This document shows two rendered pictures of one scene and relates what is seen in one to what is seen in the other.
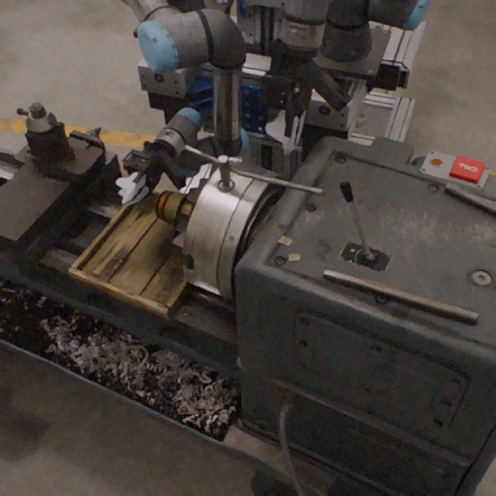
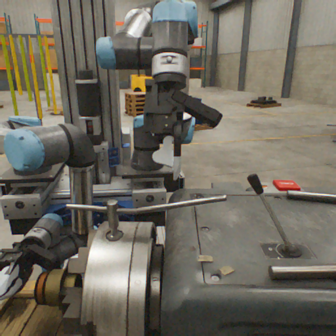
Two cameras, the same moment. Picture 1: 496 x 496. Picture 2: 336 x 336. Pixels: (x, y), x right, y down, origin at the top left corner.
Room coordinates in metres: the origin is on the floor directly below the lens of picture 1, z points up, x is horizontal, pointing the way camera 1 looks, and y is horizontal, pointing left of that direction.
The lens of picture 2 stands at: (0.49, 0.19, 1.59)
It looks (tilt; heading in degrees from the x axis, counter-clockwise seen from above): 20 degrees down; 334
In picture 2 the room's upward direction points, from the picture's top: straight up
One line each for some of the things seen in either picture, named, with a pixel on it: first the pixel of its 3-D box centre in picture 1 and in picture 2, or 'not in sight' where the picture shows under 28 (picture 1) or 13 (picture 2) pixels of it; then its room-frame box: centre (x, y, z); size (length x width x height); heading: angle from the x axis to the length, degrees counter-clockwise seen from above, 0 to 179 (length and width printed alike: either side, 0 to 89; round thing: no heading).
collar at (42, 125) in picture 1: (40, 118); not in sight; (1.41, 0.53, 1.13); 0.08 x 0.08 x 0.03
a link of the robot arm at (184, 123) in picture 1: (182, 129); (46, 230); (1.42, 0.17, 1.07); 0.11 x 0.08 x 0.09; 152
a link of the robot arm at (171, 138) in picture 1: (168, 144); (35, 241); (1.36, 0.20, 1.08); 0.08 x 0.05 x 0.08; 62
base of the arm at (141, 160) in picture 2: (346, 30); (147, 155); (1.65, -0.29, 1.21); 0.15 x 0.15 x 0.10
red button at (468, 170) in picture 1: (466, 170); (286, 186); (1.04, -0.47, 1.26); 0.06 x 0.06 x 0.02; 62
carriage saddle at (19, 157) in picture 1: (31, 196); not in sight; (1.36, 0.61, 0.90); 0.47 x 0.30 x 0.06; 152
